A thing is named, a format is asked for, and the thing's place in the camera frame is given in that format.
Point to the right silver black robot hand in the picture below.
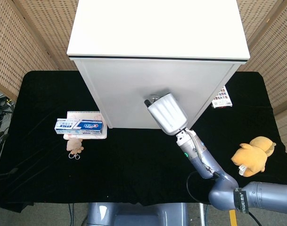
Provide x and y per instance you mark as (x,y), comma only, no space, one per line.
(168,113)

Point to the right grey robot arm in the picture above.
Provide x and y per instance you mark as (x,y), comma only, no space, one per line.
(204,162)

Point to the white cabinet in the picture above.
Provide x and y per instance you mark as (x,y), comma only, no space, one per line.
(133,58)

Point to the black velvet tablecloth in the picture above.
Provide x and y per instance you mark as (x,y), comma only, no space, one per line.
(133,153)

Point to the colour swatch card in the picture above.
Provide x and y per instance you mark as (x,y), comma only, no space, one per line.
(222,99)

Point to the white spiral notebook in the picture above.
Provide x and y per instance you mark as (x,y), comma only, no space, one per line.
(86,115)

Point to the blue white toothpaste box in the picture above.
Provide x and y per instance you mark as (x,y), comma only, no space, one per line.
(79,126)

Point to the yellow plush toy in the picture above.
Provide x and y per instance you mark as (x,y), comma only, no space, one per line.
(251,157)

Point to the metal table leg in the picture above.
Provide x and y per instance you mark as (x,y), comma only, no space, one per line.
(201,214)

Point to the grey blue robot torso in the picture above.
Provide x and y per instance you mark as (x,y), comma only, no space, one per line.
(133,215)

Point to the yellow floor tape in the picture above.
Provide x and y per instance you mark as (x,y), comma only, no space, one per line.
(233,217)

